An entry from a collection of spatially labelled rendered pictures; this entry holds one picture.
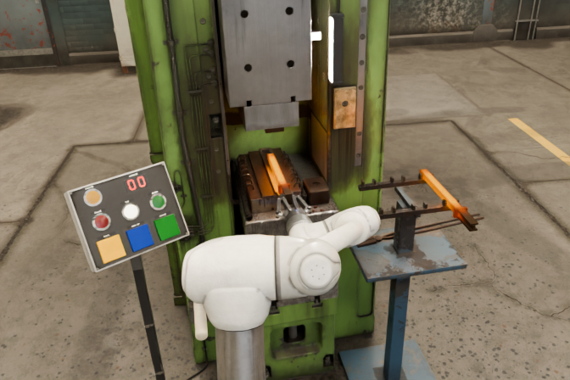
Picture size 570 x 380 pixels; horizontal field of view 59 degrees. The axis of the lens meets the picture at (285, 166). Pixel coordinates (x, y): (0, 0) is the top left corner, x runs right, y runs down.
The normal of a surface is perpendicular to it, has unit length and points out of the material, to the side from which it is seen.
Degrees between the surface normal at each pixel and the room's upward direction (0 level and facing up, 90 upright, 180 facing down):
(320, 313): 90
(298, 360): 90
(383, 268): 0
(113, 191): 60
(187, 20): 90
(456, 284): 0
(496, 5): 90
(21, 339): 0
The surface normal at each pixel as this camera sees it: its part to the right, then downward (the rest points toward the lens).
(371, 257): -0.04, -0.89
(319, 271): 0.15, -0.07
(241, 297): 0.10, 0.21
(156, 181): 0.50, -0.14
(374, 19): 0.20, 0.44
